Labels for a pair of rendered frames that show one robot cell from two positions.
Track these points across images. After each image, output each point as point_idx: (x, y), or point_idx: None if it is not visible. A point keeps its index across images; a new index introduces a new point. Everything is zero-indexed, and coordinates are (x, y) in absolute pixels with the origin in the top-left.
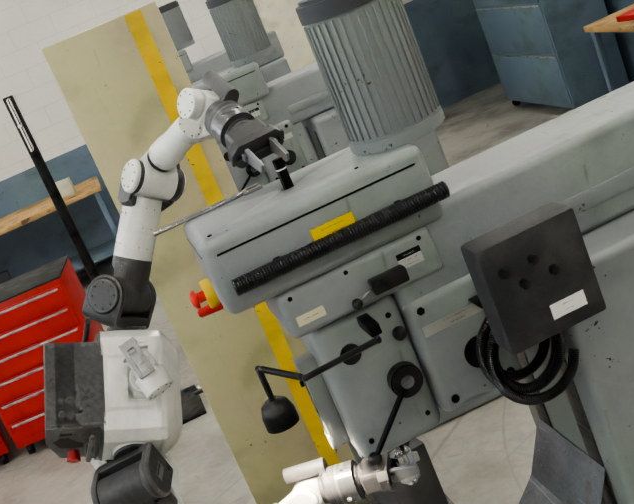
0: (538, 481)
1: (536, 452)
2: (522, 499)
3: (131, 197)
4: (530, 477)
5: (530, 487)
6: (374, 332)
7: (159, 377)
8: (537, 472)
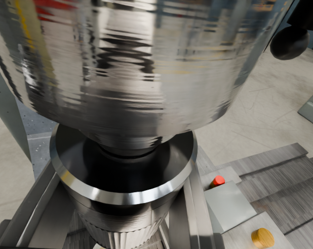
0: (46, 132)
1: (26, 108)
2: (35, 160)
3: None
4: (28, 137)
5: (38, 144)
6: None
7: None
8: (39, 125)
